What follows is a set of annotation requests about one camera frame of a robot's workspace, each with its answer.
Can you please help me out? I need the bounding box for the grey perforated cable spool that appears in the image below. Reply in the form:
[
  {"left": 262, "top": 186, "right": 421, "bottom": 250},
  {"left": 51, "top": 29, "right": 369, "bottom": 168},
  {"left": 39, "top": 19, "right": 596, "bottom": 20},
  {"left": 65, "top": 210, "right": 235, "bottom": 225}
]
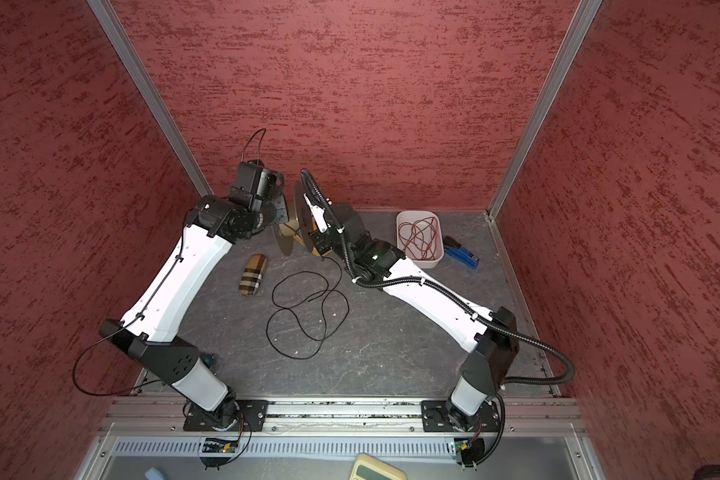
[{"left": 272, "top": 183, "right": 320, "bottom": 256}]

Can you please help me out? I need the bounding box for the aluminium corner post left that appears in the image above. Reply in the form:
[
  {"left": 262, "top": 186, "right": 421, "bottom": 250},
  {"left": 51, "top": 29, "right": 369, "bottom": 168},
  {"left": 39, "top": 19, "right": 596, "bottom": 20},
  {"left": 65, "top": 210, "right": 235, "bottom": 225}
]
[{"left": 86, "top": 0, "right": 213, "bottom": 195}]

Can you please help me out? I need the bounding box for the black corrugated cable conduit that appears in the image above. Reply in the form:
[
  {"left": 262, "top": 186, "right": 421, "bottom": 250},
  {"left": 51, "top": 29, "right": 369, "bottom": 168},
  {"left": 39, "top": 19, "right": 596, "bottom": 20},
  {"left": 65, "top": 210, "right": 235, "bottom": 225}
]
[{"left": 299, "top": 168, "right": 576, "bottom": 386}]

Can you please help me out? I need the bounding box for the aluminium corner post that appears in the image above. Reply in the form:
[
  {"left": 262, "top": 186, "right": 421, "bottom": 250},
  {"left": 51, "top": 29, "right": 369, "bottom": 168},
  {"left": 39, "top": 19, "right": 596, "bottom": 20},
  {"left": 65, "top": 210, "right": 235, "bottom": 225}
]
[
  {"left": 487, "top": 0, "right": 602, "bottom": 222},
  {"left": 86, "top": 0, "right": 213, "bottom": 195}
]

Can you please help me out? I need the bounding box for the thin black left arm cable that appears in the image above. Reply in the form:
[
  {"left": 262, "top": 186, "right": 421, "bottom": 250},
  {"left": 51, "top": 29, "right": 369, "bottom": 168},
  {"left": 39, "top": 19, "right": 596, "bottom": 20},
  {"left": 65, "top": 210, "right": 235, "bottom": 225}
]
[{"left": 71, "top": 128, "right": 268, "bottom": 398}]

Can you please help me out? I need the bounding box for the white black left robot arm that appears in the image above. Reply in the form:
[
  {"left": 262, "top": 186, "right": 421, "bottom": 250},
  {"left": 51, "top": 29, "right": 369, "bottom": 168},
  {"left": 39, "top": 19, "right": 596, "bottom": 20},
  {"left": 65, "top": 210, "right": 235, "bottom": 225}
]
[{"left": 100, "top": 193, "right": 288, "bottom": 426}]

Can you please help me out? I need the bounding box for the white plastic tray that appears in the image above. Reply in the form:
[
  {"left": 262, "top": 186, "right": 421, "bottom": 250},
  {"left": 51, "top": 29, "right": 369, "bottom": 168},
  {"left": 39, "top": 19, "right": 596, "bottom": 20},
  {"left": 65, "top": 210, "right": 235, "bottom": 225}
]
[{"left": 396, "top": 210, "right": 444, "bottom": 269}]

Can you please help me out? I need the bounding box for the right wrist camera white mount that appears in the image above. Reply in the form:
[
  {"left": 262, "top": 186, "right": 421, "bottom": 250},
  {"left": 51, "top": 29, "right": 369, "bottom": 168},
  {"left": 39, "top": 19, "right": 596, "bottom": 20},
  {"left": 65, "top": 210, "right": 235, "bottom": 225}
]
[{"left": 303, "top": 193, "right": 329, "bottom": 233}]

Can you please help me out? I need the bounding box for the blue stapler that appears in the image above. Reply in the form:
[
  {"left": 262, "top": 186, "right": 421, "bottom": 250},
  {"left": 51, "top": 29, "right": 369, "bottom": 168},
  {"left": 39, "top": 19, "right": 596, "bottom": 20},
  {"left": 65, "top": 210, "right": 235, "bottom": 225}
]
[{"left": 443, "top": 236, "right": 480, "bottom": 269}]

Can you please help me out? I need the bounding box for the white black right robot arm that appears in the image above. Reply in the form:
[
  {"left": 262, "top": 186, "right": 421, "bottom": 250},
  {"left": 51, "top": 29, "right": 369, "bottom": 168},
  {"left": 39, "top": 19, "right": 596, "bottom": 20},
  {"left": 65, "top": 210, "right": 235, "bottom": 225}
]
[{"left": 310, "top": 221, "right": 519, "bottom": 418}]

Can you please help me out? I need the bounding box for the aluminium corner post right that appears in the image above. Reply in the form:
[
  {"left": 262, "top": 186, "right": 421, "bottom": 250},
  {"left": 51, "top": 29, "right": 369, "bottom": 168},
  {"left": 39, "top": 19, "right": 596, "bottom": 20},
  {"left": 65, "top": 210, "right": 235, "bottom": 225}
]
[{"left": 487, "top": 0, "right": 602, "bottom": 222}]

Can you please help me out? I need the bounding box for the beige device at bottom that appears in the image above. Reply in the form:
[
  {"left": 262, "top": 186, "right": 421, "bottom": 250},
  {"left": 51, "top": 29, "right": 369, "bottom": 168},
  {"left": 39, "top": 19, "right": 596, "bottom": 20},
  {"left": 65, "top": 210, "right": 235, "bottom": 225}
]
[{"left": 349, "top": 454, "right": 408, "bottom": 480}]

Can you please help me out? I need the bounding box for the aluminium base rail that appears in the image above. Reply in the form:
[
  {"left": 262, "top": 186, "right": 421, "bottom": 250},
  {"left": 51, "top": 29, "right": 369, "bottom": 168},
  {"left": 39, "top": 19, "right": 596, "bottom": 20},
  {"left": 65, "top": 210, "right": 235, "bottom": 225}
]
[{"left": 92, "top": 394, "right": 591, "bottom": 463}]

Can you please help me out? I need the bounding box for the plaid fabric glasses case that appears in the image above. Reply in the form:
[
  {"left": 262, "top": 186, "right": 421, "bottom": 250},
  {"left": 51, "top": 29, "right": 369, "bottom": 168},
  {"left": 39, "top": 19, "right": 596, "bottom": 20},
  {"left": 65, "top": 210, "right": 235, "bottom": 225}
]
[{"left": 239, "top": 254, "right": 268, "bottom": 296}]

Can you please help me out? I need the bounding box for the red cable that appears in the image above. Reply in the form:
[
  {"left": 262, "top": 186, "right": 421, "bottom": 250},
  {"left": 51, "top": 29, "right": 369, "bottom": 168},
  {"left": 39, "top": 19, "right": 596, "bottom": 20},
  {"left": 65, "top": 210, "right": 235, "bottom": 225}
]
[{"left": 397, "top": 217, "right": 441, "bottom": 261}]

